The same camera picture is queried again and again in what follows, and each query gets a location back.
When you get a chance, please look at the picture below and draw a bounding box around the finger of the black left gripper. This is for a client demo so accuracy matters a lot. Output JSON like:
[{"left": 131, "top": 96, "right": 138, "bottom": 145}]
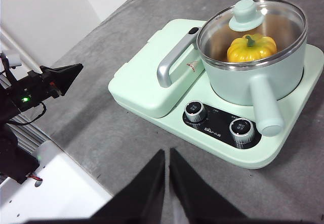
[{"left": 40, "top": 63, "right": 84, "bottom": 97}]

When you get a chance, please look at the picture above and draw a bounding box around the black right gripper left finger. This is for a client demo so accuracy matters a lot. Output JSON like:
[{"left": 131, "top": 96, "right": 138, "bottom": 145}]
[{"left": 88, "top": 149, "right": 166, "bottom": 224}]

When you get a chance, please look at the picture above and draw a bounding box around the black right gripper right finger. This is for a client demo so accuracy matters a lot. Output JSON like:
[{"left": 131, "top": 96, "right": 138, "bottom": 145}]
[{"left": 169, "top": 147, "right": 249, "bottom": 224}]

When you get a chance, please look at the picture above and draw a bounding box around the yellow pumpkin with green stem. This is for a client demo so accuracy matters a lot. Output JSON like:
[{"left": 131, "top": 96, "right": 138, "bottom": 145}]
[{"left": 226, "top": 33, "right": 278, "bottom": 63}]

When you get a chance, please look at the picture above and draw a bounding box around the glass lid with green knob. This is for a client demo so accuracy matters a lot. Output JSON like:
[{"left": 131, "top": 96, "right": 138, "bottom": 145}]
[{"left": 196, "top": 0, "right": 308, "bottom": 69}]

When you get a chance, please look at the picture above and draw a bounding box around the silver control knob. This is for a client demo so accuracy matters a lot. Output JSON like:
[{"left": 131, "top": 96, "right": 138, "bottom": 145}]
[
  {"left": 184, "top": 101, "right": 205, "bottom": 123},
  {"left": 228, "top": 118, "right": 255, "bottom": 144}
]

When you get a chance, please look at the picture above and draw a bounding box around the green breakfast machine base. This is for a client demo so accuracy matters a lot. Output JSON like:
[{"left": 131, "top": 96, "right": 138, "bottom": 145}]
[{"left": 108, "top": 18, "right": 324, "bottom": 169}]

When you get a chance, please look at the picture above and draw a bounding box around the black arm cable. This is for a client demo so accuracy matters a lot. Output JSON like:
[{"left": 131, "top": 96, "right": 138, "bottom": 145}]
[{"left": 9, "top": 102, "right": 48, "bottom": 126}]

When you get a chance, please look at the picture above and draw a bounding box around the white frame bar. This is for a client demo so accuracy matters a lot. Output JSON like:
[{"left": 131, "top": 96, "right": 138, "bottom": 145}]
[{"left": 0, "top": 28, "right": 43, "bottom": 88}]

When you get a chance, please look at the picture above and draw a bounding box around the pale grey camera box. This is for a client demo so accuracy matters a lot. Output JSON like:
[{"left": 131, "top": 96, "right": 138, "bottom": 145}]
[{"left": 5, "top": 53, "right": 22, "bottom": 68}]

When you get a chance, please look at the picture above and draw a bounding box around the grey ribbed aluminium rail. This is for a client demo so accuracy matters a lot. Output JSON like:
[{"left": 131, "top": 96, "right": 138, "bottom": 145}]
[{"left": 6, "top": 112, "right": 53, "bottom": 155}]

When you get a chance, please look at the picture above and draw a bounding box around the green grill cover silver handle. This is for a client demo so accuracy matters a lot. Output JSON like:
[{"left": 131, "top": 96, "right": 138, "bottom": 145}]
[{"left": 108, "top": 18, "right": 207, "bottom": 120}]

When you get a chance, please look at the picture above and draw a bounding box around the red wire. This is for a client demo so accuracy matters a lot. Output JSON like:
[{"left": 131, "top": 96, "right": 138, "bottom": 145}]
[{"left": 25, "top": 172, "right": 43, "bottom": 183}]

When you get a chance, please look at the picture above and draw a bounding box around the green steamer pot with handle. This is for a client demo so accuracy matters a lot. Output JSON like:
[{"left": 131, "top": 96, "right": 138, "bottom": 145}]
[{"left": 197, "top": 0, "right": 308, "bottom": 138}]

